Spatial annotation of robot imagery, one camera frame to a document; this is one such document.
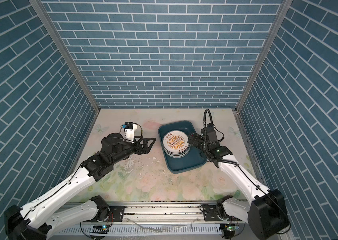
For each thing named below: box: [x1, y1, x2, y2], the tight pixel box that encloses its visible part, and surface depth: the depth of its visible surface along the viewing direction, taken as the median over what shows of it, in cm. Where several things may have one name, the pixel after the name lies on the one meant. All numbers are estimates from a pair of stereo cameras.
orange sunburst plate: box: [163, 130, 190, 153], surface depth 98 cm
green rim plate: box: [164, 147, 191, 159], surface depth 93 cm
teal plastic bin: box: [158, 120, 207, 174], surface depth 94 cm
